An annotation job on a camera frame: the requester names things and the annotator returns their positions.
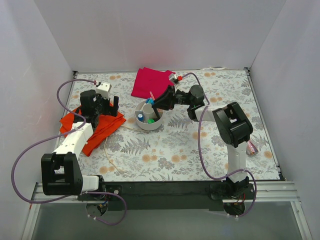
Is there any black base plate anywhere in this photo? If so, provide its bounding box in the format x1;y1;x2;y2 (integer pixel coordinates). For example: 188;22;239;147
77;179;256;212

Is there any pink capped clear tube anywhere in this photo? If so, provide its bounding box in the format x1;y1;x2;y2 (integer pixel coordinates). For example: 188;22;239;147
246;140;259;157

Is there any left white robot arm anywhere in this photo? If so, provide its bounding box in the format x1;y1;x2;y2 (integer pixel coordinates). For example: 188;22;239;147
41;88;119;200

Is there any beige string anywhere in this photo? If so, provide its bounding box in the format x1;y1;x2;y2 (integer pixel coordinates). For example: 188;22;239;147
103;124;141;175

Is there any green capped black highlighter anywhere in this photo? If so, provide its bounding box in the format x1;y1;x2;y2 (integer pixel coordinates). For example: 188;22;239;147
147;119;155;124

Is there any blue capped black highlighter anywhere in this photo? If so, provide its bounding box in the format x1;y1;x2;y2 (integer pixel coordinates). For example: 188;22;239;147
152;106;161;120

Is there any grey blue glue stick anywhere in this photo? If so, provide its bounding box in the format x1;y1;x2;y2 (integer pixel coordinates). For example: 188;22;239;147
137;113;144;123

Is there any aluminium rail frame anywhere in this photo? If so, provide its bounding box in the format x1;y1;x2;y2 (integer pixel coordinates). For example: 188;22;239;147
23;181;313;240

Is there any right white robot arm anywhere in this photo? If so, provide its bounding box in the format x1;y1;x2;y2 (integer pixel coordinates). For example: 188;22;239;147
151;85;253;199

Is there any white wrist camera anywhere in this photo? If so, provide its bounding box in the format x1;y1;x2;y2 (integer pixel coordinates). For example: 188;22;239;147
95;81;112;100
168;73;183;86

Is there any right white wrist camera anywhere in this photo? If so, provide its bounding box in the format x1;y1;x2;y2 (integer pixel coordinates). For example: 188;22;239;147
168;73;183;86

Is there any orange cloth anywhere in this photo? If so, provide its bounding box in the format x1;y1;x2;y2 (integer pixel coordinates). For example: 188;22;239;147
54;113;126;157

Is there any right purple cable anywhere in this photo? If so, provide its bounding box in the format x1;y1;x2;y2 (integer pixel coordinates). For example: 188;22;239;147
177;72;257;219

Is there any purple cable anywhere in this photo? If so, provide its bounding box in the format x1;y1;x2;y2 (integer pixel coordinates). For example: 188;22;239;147
177;72;257;219
11;79;128;226

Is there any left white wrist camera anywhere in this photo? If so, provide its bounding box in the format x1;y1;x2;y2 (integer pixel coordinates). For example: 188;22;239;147
95;81;112;100

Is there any white round organizer container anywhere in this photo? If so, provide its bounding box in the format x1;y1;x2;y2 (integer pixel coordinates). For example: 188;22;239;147
134;100;164;131

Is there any salmon pink pen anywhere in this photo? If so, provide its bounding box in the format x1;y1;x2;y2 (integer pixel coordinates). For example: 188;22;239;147
149;91;155;100

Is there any magenta cloth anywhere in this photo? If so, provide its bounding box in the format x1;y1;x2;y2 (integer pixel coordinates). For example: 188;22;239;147
131;67;174;99

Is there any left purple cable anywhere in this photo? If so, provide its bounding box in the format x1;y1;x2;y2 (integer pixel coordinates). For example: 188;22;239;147
11;79;128;226

